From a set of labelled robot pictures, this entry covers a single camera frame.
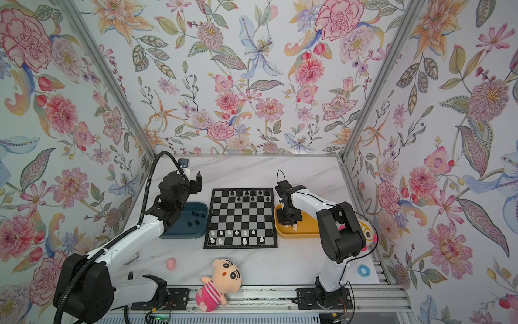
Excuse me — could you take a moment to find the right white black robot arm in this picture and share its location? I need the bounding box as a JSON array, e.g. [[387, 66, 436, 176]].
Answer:
[[275, 180, 370, 294]]

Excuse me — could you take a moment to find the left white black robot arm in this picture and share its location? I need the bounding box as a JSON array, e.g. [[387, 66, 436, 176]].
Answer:
[[53, 151, 202, 323]]

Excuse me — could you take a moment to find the yellow plastic tray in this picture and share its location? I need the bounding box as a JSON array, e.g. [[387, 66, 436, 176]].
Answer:
[[275, 204, 320, 239]]

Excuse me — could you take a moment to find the teal plastic tray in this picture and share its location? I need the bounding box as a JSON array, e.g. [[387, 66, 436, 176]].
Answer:
[[160, 202, 209, 239]]

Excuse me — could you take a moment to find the black and white chessboard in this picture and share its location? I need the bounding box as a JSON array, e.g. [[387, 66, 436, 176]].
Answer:
[[204, 188, 278, 250]]

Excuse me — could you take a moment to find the small pink eraser toy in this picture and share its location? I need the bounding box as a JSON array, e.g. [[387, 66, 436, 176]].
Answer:
[[166, 258, 176, 271]]

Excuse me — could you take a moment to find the pink green plush toy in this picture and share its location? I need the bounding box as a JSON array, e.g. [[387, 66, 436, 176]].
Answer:
[[358, 219, 378, 252]]

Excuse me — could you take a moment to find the pink striped plush doll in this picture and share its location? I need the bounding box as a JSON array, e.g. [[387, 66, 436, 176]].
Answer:
[[196, 259, 242, 312]]

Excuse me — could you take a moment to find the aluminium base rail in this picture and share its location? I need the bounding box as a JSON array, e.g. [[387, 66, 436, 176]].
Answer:
[[100, 285, 414, 315]]

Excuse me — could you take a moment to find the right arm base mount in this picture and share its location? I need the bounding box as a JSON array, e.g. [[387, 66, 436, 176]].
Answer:
[[295, 287, 353, 311]]

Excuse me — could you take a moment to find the blue ring sticker card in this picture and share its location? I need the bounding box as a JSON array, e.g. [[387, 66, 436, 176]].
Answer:
[[356, 264, 380, 285]]

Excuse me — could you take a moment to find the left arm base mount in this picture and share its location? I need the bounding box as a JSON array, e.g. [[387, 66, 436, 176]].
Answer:
[[130, 288, 190, 311]]

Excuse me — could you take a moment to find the black corrugated cable hose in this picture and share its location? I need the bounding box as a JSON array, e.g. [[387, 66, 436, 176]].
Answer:
[[52, 150, 185, 324]]

